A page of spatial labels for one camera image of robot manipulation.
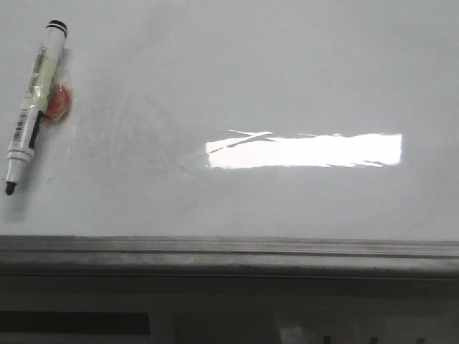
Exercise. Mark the white black whiteboard marker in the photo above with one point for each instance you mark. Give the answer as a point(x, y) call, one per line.
point(35, 103)

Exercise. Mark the white whiteboard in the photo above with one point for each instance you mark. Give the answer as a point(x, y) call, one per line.
point(296, 119)

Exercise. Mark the red round magnet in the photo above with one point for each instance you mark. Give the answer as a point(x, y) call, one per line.
point(59, 102)

